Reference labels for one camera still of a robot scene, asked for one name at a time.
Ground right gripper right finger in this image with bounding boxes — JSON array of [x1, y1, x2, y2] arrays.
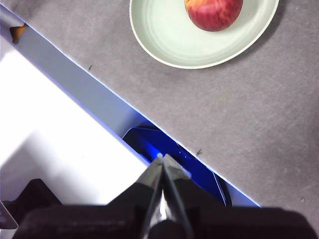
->
[[163, 153, 194, 239]]

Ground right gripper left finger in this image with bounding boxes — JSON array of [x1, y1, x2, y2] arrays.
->
[[136, 153, 164, 239]]

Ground green plate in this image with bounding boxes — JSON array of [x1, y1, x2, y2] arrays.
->
[[129, 0, 280, 70]]

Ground red yellow apple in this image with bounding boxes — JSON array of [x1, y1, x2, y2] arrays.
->
[[184, 0, 244, 32]]

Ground orange-brown object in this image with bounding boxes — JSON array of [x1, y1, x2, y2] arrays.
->
[[9, 23, 27, 45]]

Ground black camera housing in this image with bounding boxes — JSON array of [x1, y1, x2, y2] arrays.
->
[[122, 126, 232, 207]]

